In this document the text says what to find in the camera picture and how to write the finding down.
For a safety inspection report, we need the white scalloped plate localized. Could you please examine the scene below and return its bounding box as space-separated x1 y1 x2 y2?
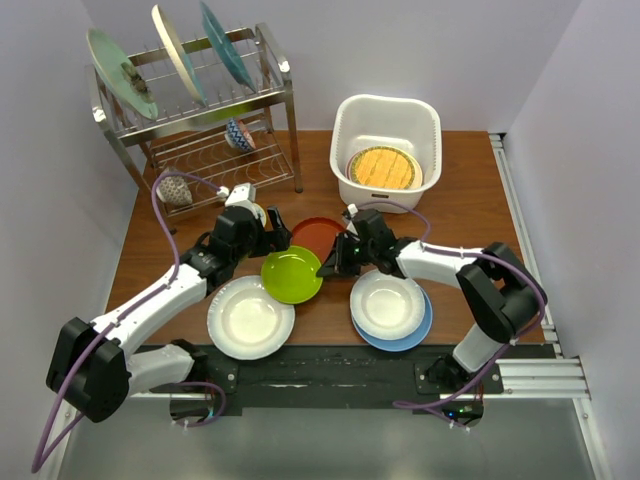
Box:
207 275 296 360
350 270 426 341

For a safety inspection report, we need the red-brown fluted plate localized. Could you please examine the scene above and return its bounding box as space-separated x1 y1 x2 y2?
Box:
292 217 345 263

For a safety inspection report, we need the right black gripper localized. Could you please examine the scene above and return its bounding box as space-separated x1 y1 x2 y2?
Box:
318 232 377 279

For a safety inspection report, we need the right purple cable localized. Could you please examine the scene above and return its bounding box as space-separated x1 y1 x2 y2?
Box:
357 202 550 426

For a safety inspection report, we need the white plastic bin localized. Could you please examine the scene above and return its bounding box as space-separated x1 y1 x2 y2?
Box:
329 94 442 213

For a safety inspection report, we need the lime green plate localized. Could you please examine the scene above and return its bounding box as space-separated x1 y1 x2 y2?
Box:
261 245 323 305

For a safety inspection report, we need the blue zigzag patterned bowl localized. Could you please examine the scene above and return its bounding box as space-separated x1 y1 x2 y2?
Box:
224 118 256 153

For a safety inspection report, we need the dark teal plate in rack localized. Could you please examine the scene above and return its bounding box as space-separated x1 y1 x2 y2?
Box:
199 1 257 93

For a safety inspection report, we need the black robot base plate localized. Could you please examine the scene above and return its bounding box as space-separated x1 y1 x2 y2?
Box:
129 342 506 419

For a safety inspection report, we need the grey patterned bowl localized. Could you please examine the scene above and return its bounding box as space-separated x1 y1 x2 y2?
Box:
156 175 193 207

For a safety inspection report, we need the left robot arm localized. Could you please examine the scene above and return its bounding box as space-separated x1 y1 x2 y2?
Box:
46 206 292 423

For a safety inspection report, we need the blue plate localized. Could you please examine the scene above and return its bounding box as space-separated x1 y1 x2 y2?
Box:
352 288 433 353

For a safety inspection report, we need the small teal patterned bowl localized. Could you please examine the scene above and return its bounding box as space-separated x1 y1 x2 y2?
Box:
253 203 267 228

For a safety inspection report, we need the light green plate in rack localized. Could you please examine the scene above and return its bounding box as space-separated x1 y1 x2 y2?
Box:
86 28 158 120

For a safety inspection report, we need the purple cable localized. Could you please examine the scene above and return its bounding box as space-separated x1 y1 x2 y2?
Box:
29 172 231 474
357 202 550 426

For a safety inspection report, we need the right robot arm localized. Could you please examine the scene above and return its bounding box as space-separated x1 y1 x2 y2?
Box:
316 207 548 400

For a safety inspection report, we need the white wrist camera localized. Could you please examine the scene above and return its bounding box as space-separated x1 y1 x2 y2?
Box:
217 183 256 209
342 204 359 235

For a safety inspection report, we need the cream rimmed teal plate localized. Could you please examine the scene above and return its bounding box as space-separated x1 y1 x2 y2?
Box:
151 4 207 106

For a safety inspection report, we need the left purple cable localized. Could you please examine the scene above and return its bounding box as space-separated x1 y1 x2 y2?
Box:
29 172 231 474

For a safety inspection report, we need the green cream leaf plate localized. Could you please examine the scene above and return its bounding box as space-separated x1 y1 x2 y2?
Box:
345 147 425 194

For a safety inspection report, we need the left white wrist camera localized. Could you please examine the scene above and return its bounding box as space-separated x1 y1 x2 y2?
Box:
217 183 256 209

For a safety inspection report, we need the woven bamboo tray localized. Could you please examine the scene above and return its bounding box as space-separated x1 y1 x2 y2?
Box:
349 145 418 190

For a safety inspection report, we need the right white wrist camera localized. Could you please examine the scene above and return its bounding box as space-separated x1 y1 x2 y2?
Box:
342 204 359 235

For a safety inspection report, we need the steel two-tier dish rack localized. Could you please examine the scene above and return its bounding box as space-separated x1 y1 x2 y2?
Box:
85 22 305 236

